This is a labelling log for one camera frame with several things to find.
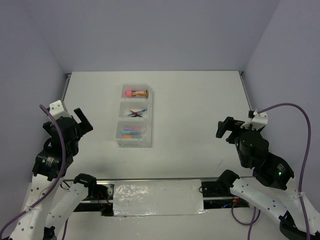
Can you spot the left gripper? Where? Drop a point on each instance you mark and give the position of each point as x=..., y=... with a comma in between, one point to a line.
x=84, y=129

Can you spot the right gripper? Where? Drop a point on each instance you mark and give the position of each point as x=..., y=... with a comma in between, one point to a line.
x=229, y=120

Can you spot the blue highlighter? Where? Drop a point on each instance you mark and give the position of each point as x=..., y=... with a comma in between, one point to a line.
x=132, y=132

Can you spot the orange highlighter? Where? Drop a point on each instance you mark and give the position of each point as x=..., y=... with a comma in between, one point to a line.
x=129, y=136

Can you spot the red pen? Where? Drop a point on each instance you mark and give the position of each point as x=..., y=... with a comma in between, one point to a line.
x=135, y=114

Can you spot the pink glue stick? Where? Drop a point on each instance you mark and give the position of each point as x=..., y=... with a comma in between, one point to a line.
x=136, y=93

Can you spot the teal pen refill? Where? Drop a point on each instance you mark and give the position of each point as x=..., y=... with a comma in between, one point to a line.
x=141, y=112

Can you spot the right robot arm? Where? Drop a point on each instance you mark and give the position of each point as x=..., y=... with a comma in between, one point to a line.
x=291, y=210

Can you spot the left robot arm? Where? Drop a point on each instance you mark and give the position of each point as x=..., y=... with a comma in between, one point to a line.
x=40, y=220

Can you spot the clear three-compartment organizer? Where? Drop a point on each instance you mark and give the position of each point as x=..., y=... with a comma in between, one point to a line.
x=127, y=104

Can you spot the silver foil sheet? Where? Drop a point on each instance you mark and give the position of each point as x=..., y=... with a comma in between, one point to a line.
x=157, y=198

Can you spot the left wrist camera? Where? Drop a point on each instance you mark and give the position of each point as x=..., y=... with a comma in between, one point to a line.
x=58, y=109

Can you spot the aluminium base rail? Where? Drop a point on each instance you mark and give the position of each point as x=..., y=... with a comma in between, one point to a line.
x=101, y=200

